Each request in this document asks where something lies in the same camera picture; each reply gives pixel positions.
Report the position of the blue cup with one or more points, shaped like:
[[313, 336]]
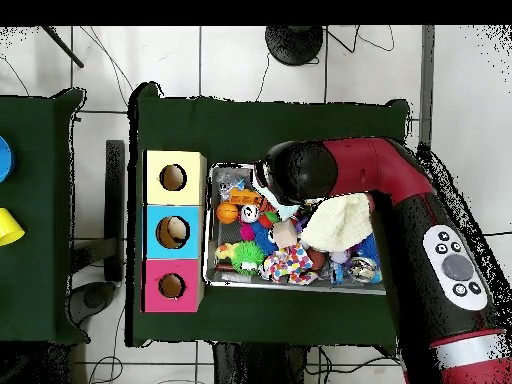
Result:
[[4, 160]]

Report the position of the cream white cloth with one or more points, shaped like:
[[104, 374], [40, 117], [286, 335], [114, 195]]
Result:
[[340, 224]]

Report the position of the black round stand base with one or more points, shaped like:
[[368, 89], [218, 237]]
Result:
[[294, 44]]

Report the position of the silver mesh bin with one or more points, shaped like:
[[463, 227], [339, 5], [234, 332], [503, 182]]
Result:
[[228, 236]]

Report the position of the green spiky ball toy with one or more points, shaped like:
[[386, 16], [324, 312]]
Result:
[[246, 254]]

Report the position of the blue spiky ball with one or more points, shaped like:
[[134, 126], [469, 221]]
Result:
[[370, 250]]

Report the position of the orange toy basketball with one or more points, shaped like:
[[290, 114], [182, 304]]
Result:
[[227, 212]]

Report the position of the pink spiky ball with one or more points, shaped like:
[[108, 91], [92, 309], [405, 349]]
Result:
[[248, 232]]

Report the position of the orange toy block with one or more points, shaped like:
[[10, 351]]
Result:
[[246, 196]]

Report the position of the polka dot cloth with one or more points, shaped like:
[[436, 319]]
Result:
[[288, 262]]

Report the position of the black upright panel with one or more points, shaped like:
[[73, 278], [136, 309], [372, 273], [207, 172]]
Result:
[[114, 200]]

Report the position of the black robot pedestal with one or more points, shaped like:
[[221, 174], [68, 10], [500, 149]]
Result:
[[240, 368]]

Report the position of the yellow cup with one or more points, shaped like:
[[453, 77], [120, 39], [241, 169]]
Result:
[[8, 228]]

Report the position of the beige cardboard block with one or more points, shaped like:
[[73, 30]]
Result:
[[284, 234]]

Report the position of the mint green cloth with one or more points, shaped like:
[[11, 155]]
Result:
[[288, 210]]

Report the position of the black rod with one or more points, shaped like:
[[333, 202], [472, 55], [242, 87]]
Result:
[[64, 47]]

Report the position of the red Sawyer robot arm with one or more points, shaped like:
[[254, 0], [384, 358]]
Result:
[[380, 168]]

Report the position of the dark green side tablecloth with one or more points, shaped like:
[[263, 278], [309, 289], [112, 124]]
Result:
[[36, 260]]

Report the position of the wooden three-hole box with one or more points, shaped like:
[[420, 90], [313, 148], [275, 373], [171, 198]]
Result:
[[160, 240]]

